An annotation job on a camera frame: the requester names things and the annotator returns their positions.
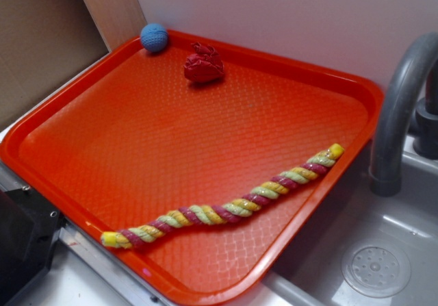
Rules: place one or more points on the grey plastic sink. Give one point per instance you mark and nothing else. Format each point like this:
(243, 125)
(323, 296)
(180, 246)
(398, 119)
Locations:
(361, 249)

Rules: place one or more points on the wooden board strip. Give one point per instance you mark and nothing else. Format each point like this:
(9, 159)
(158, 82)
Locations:
(116, 20)

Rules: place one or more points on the dark grey faucet knob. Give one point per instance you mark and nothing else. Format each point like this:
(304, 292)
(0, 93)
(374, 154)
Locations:
(425, 143)

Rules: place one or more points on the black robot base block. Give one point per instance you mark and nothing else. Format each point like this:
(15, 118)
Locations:
(30, 228)

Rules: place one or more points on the brown cardboard panel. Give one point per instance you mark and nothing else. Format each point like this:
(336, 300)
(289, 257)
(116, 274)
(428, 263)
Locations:
(44, 43)

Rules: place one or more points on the crumpled red cloth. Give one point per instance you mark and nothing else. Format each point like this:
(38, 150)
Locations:
(204, 64)

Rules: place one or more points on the grey curved faucet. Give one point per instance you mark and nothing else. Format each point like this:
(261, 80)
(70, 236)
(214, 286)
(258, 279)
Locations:
(397, 116)

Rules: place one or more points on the orange plastic tray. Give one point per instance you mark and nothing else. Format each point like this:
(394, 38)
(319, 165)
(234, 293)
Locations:
(132, 139)

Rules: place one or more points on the aluminium rail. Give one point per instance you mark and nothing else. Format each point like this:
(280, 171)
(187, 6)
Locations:
(80, 273)

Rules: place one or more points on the blue textured ball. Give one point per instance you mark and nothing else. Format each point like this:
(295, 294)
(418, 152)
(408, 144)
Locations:
(154, 37)

